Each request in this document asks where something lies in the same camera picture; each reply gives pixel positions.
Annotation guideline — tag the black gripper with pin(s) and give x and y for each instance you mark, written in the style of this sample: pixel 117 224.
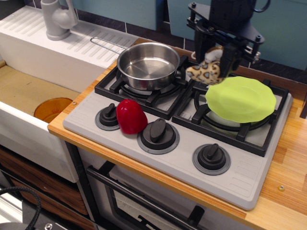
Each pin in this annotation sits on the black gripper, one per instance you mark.
pixel 226 22

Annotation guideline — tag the stuffed cheetah toy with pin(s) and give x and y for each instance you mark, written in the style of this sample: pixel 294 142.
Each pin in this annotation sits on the stuffed cheetah toy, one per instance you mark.
pixel 208 71

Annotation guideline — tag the lime green plate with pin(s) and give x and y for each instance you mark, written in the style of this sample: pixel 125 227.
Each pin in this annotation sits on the lime green plate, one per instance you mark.
pixel 242 100

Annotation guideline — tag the stainless steel pot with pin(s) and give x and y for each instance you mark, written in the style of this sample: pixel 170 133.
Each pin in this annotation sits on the stainless steel pot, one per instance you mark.
pixel 147 66

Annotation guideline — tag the middle black stove knob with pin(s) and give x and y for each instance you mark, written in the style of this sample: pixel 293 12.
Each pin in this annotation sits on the middle black stove knob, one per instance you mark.
pixel 159 137

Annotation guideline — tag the black stove knob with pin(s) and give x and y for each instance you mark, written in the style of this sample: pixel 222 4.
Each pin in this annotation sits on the black stove knob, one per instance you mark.
pixel 211 159
pixel 106 118
pixel 159 137

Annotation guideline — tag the right black stove knob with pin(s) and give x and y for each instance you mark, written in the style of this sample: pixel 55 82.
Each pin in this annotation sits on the right black stove knob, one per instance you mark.
pixel 211 159

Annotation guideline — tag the grey toy stove top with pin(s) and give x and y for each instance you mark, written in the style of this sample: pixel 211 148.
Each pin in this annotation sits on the grey toy stove top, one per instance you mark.
pixel 240 184

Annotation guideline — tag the left black stove knob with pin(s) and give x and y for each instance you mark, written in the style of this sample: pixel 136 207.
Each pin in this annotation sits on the left black stove knob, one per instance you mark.
pixel 106 118

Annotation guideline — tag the right black burner grate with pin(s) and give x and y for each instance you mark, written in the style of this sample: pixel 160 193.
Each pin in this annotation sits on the right black burner grate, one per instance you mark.
pixel 203 125

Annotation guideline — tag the black burner grate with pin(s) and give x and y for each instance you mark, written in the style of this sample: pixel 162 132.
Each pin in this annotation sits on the black burner grate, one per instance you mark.
pixel 161 103
pixel 203 125

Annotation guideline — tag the left black burner grate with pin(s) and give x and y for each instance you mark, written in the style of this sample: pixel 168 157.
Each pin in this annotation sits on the left black burner grate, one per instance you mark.
pixel 161 103

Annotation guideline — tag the red plastic pepper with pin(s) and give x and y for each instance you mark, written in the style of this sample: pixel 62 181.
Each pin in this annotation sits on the red plastic pepper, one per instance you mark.
pixel 131 118

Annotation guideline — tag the grey toy faucet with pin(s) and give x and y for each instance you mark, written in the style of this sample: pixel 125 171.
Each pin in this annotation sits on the grey toy faucet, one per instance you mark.
pixel 58 21

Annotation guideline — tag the white toy sink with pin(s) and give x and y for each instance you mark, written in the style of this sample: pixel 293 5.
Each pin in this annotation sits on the white toy sink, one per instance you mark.
pixel 34 69

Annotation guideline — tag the oven door with window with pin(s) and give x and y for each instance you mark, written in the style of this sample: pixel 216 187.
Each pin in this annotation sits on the oven door with window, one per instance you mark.
pixel 135 203

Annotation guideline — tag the wooden drawer front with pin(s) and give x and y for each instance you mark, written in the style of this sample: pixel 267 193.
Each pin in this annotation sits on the wooden drawer front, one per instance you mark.
pixel 59 197

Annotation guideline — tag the black oven door handle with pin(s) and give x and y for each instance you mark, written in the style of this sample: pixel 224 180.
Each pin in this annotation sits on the black oven door handle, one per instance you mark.
pixel 189 224

